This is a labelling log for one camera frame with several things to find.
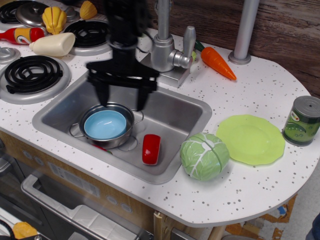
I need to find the small steel pot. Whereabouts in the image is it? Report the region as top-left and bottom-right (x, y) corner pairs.
(69, 102), (145, 149)

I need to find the green pea can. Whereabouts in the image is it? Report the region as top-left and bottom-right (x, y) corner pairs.
(282, 95), (320, 146)

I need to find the silver toy faucet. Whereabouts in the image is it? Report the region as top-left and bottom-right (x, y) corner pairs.
(141, 0), (196, 88)

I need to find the grey stove knob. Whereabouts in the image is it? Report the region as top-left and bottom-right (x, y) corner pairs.
(0, 47), (21, 65)
(64, 6), (81, 23)

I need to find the red toy ketchup bottle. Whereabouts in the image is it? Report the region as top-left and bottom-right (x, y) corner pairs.
(0, 27), (45, 45)

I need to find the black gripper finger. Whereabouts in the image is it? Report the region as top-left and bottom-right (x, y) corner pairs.
(92, 80), (109, 107)
(136, 86), (153, 111)

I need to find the light blue plastic bowl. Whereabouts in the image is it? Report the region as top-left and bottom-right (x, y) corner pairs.
(83, 110), (127, 140)

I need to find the black stove burner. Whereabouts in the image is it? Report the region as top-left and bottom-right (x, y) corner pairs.
(0, 55), (71, 105)
(64, 20), (112, 57)

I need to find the yellow toy corn piece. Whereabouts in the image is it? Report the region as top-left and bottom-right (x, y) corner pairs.
(79, 0), (98, 20)

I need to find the silver metal sink basin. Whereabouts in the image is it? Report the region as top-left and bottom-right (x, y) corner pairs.
(32, 75), (212, 184)

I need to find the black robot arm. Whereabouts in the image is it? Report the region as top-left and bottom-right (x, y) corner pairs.
(86, 0), (159, 111)

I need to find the yellow toy bell pepper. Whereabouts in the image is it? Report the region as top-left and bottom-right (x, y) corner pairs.
(42, 6), (67, 35)

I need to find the rear black stove burner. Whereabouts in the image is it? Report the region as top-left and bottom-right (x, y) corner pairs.
(64, 20), (112, 57)

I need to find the cream toy mayonnaise bottle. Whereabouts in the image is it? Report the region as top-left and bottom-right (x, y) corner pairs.
(29, 32), (76, 57)

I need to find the far left black burner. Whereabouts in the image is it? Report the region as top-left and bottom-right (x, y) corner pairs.
(0, 0), (35, 24)

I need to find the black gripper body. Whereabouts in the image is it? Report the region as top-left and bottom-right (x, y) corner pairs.
(86, 45), (159, 92)

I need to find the green toy cabbage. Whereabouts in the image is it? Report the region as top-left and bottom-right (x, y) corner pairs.
(179, 132), (230, 181)

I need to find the silver oven door handle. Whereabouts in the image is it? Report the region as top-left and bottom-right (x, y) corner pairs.
(21, 174), (154, 240)

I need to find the grey stove knob rear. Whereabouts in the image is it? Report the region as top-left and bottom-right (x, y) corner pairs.
(64, 6), (81, 23)

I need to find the red toy chili pepper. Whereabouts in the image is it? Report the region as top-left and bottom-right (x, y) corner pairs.
(92, 144), (113, 155)

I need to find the orange toy carrot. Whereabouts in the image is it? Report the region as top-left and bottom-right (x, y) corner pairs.
(194, 40), (237, 81)

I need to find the light green plastic plate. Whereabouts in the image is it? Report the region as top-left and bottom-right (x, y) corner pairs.
(216, 114), (286, 166)

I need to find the yellow object at bottom left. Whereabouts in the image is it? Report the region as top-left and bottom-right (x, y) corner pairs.
(12, 222), (38, 240)

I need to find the front black stove burner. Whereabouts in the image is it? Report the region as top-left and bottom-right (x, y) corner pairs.
(0, 55), (71, 105)

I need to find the grey metal pole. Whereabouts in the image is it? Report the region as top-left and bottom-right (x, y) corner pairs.
(228, 0), (260, 65)

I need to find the silver pot lid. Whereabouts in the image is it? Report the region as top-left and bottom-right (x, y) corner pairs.
(15, 1), (48, 28)

